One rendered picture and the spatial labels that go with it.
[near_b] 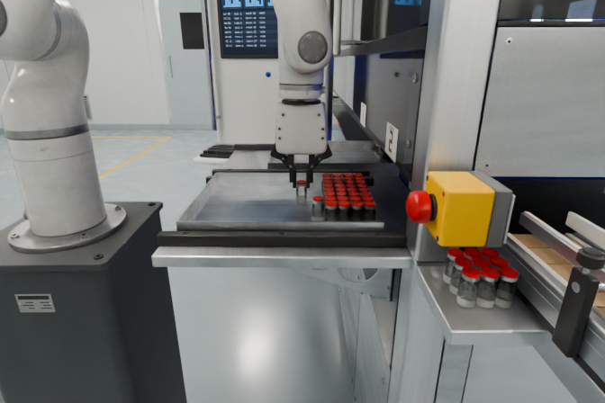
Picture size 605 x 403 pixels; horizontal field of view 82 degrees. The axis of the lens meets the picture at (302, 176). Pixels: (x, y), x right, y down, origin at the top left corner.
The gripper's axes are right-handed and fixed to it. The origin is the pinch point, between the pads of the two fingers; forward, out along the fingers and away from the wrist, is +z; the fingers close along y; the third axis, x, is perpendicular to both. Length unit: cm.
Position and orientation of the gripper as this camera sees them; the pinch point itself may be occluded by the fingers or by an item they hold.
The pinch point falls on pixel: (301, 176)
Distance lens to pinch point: 70.8
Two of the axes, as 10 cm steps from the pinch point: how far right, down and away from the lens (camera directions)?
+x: -0.1, 3.2, -9.5
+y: -10.0, 0.0, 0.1
